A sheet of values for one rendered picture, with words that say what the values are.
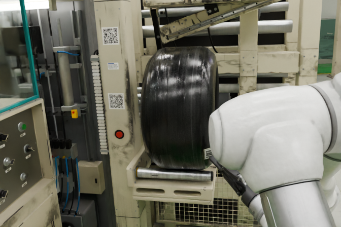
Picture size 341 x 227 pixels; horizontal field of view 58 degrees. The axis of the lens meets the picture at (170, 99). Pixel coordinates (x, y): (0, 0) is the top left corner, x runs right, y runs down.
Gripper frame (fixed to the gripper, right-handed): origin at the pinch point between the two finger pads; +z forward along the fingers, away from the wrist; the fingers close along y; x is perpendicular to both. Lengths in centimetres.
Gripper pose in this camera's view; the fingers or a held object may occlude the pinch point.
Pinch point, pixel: (217, 162)
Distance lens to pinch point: 123.9
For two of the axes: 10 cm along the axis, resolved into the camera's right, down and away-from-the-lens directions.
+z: -5.6, -5.2, 6.5
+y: 1.3, 7.2, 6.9
